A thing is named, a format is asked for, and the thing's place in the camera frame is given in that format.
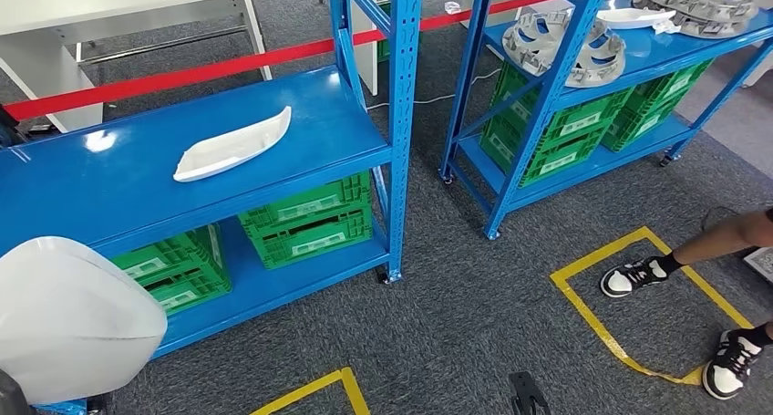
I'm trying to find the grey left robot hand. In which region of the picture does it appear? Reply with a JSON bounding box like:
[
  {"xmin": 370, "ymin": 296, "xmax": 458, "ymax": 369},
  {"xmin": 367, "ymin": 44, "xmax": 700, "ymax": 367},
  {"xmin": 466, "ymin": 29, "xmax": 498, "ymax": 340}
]
[{"xmin": 0, "ymin": 369, "xmax": 35, "ymax": 415}]

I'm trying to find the white plastic shell part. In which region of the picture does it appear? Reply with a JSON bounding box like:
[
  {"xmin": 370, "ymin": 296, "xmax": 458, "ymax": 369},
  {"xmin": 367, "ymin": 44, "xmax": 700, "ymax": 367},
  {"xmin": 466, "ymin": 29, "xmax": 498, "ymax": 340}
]
[
  {"xmin": 0, "ymin": 236, "xmax": 169, "ymax": 406},
  {"xmin": 596, "ymin": 7, "xmax": 677, "ymax": 31},
  {"xmin": 173, "ymin": 105, "xmax": 293, "ymax": 184}
]

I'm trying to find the blue metal shelf rack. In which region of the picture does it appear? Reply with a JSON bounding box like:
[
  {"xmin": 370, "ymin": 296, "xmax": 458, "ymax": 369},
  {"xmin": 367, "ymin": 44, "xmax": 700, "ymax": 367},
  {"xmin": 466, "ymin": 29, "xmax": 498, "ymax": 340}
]
[
  {"xmin": 0, "ymin": 0, "xmax": 424, "ymax": 415},
  {"xmin": 439, "ymin": 0, "xmax": 773, "ymax": 241}
]

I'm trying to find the black robot body part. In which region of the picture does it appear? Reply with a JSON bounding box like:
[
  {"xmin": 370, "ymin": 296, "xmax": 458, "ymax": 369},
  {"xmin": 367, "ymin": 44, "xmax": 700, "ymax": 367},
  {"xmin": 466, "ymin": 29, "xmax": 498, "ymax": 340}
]
[{"xmin": 508, "ymin": 370, "xmax": 551, "ymax": 415}]

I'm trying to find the red barrier tape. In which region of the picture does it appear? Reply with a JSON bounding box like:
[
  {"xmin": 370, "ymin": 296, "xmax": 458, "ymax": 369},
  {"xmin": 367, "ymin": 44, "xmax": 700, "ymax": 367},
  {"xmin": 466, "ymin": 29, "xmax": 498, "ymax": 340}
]
[{"xmin": 3, "ymin": 0, "xmax": 638, "ymax": 122}]

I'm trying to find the white table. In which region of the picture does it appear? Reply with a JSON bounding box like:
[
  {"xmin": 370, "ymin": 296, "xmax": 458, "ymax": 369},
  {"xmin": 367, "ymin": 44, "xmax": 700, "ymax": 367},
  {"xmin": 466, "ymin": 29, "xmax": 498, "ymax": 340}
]
[{"xmin": 0, "ymin": 0, "xmax": 273, "ymax": 134}]

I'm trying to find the person's black and white shoe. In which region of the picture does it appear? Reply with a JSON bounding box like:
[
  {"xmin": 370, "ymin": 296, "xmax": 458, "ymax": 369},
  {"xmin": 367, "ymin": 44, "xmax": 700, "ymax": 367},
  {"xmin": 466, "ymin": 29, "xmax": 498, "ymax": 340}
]
[
  {"xmin": 702, "ymin": 329, "xmax": 763, "ymax": 401},
  {"xmin": 600, "ymin": 255, "xmax": 670, "ymax": 298}
]

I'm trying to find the person's lower leg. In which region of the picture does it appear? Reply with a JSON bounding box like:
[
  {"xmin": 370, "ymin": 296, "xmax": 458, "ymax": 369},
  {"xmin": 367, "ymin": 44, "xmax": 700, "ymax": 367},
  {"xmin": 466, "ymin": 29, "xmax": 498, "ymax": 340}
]
[
  {"xmin": 739, "ymin": 320, "xmax": 773, "ymax": 348},
  {"xmin": 654, "ymin": 209, "xmax": 773, "ymax": 275}
]

